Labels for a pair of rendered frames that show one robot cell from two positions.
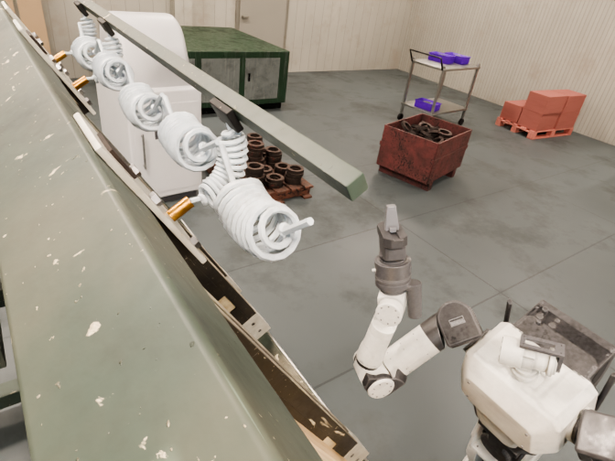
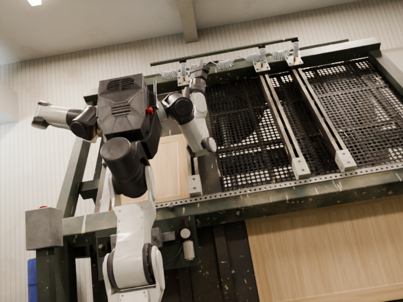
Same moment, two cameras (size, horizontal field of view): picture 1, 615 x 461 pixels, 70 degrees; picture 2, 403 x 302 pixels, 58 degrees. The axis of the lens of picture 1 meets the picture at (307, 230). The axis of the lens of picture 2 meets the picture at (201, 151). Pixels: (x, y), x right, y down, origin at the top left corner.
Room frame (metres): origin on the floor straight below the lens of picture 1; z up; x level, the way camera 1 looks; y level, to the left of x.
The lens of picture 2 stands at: (2.04, -1.58, 0.62)
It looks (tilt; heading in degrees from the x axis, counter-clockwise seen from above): 16 degrees up; 131
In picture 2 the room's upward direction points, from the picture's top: 9 degrees counter-clockwise
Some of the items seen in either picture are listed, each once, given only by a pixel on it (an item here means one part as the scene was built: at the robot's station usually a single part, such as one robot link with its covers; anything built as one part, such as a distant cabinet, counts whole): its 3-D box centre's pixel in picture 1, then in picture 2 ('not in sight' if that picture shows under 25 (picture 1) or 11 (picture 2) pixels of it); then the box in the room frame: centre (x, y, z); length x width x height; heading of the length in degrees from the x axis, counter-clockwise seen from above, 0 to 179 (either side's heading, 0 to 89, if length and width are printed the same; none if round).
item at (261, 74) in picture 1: (196, 67); not in sight; (7.08, 2.09, 0.44); 2.16 x 1.98 x 0.88; 129
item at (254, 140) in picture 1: (253, 162); not in sight; (4.29, 0.66, 0.21); 1.17 x 0.81 x 0.42; 40
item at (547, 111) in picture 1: (540, 110); not in sight; (7.92, -3.72, 0.35); 1.21 x 0.86 x 0.71; 129
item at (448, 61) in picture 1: (436, 89); not in sight; (7.41, -1.75, 0.56); 1.19 x 0.72 x 1.12; 128
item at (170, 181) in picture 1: (149, 108); not in sight; (3.84, 1.57, 0.78); 0.86 x 0.70 x 1.56; 39
